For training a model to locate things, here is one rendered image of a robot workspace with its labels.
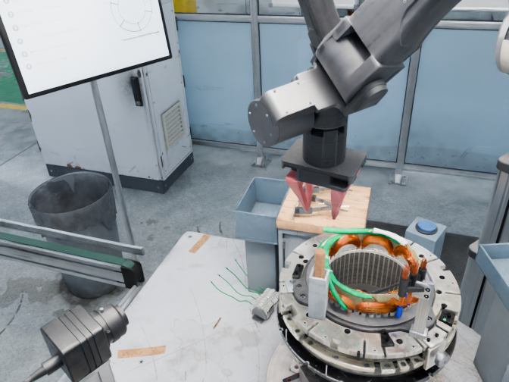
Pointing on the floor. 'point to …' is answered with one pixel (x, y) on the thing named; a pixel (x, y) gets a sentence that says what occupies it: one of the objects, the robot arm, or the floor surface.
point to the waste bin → (76, 285)
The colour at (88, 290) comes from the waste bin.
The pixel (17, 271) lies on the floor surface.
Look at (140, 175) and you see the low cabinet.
